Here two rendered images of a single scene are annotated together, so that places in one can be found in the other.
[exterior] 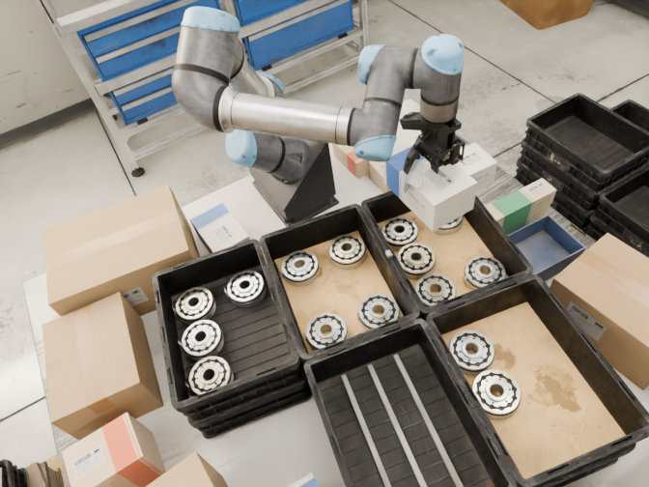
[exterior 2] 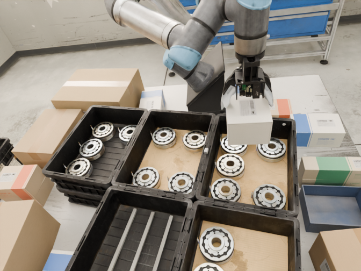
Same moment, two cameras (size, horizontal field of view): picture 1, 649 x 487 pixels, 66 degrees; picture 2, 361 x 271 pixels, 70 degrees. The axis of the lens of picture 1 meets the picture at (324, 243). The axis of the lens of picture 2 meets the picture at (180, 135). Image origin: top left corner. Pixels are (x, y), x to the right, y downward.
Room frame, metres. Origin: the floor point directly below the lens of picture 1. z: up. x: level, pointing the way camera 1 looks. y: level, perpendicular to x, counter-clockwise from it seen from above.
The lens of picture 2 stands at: (0.23, -0.43, 1.63)
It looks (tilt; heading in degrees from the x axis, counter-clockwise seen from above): 45 degrees down; 35
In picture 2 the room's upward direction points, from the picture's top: 12 degrees counter-clockwise
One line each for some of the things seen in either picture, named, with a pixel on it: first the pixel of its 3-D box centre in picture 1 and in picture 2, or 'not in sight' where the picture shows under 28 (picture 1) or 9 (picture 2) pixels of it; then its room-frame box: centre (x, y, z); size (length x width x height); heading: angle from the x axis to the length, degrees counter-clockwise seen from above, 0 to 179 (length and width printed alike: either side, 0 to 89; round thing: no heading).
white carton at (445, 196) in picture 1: (427, 182); (245, 111); (0.83, -0.27, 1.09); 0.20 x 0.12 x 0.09; 21
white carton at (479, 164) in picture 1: (460, 173); (313, 130); (1.17, -0.49, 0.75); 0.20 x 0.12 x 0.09; 107
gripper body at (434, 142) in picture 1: (438, 137); (248, 72); (0.80, -0.28, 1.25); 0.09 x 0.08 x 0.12; 21
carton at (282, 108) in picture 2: (398, 170); (273, 112); (1.25, -0.30, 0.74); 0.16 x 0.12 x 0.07; 107
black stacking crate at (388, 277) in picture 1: (335, 286); (170, 156); (0.74, -0.01, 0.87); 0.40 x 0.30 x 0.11; 11
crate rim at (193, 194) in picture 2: (333, 275); (168, 147); (0.74, -0.01, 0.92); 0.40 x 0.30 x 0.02; 11
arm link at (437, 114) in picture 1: (439, 103); (251, 41); (0.81, -0.28, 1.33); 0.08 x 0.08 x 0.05
